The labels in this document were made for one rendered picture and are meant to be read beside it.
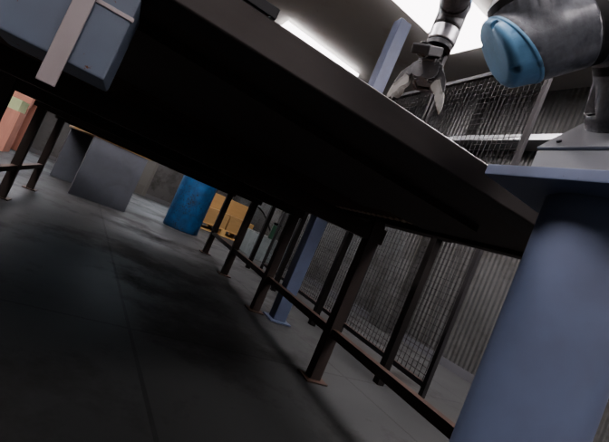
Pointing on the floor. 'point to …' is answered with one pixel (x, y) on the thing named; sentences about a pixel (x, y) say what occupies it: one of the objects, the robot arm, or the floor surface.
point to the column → (548, 318)
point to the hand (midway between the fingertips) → (410, 108)
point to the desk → (98, 169)
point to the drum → (189, 206)
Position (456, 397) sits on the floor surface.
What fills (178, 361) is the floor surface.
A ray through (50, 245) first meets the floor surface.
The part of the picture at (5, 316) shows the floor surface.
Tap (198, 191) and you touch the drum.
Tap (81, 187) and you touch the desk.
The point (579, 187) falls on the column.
